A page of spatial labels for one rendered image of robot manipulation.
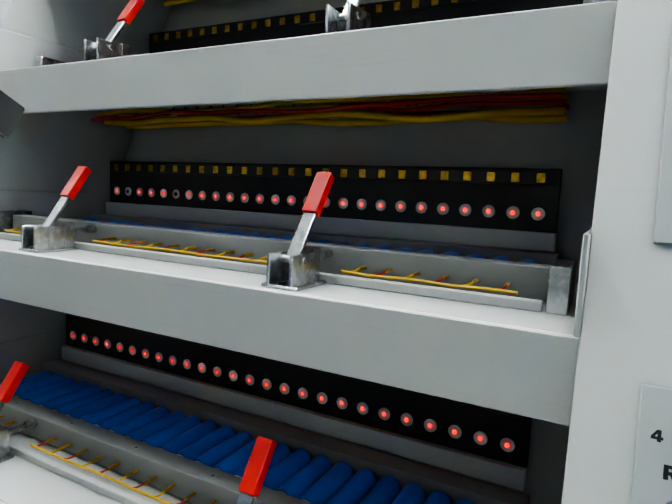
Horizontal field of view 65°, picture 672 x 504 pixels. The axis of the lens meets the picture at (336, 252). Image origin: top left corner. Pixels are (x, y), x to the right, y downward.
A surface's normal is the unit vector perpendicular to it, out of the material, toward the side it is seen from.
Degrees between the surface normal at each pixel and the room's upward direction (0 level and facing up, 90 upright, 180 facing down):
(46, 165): 90
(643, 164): 90
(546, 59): 110
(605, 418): 90
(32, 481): 20
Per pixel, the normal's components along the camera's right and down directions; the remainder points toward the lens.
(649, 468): -0.42, -0.26
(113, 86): -0.47, 0.07
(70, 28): 0.88, 0.09
